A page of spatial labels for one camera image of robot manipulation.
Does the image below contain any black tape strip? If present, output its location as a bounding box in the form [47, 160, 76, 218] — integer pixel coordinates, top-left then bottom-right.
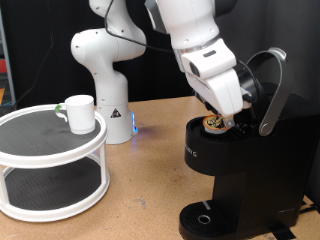
[269, 222, 298, 240]

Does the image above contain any white mug with green tape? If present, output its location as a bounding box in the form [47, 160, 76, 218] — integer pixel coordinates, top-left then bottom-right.
[54, 94, 97, 136]

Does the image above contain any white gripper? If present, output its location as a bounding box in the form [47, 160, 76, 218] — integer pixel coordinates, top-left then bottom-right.
[184, 68, 253, 130]

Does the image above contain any grey metal frame post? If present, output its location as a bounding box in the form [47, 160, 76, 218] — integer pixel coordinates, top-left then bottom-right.
[0, 6, 17, 108]

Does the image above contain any black power cord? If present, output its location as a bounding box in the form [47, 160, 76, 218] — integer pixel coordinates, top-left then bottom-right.
[297, 199, 320, 217]

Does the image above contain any black looped gripper cable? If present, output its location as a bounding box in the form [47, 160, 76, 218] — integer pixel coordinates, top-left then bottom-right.
[237, 59, 260, 96]

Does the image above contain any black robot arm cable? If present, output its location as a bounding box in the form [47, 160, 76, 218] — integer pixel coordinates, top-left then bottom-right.
[103, 0, 175, 54]

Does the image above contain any black Keurig coffee machine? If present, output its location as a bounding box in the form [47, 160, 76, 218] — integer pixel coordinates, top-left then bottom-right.
[178, 47, 320, 240]

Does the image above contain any black hanging cable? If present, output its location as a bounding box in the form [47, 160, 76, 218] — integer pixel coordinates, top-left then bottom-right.
[12, 0, 54, 106]

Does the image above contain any white coffee pod orange lid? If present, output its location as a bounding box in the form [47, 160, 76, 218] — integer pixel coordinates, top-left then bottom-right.
[202, 114, 232, 136]

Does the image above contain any white two-tier turntable shelf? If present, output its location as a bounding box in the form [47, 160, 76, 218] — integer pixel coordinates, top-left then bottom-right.
[0, 103, 111, 223]

